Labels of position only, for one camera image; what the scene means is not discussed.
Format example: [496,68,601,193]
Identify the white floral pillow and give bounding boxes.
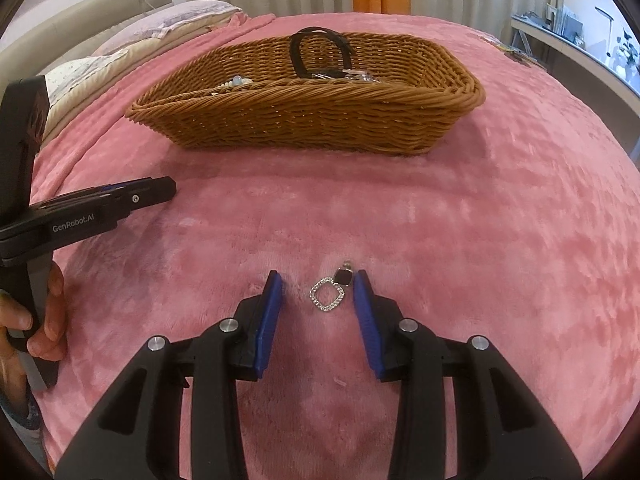
[44,51,125,107]

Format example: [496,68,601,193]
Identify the pink bed blanket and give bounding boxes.
[32,14,639,479]

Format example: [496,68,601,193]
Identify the blue ribbon charm strap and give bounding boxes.
[209,75,254,97]

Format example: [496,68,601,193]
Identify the silver square pendant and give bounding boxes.
[308,260,354,313]

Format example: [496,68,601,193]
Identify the brown wicker basket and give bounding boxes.
[126,32,486,156]

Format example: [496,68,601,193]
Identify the white wall desk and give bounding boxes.
[508,13,640,162]

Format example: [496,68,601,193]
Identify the white desk lamp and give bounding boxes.
[594,6,614,58]

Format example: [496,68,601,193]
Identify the books on desk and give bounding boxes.
[544,3,582,46]

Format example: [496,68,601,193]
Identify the small items on bed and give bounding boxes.
[482,36,544,70]

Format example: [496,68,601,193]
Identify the beige folded quilt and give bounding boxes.
[42,0,248,145]

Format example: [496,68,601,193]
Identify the purple pillow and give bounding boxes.
[94,0,243,55]

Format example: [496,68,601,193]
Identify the person left hand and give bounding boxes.
[1,261,67,416]

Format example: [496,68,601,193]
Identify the pink star keychain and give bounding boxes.
[310,68,378,82]

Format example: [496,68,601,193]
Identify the beige headboard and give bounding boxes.
[1,0,172,88]

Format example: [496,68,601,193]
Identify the black smartwatch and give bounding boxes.
[288,26,354,79]

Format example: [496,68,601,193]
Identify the white flower vase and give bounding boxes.
[613,30,639,82]

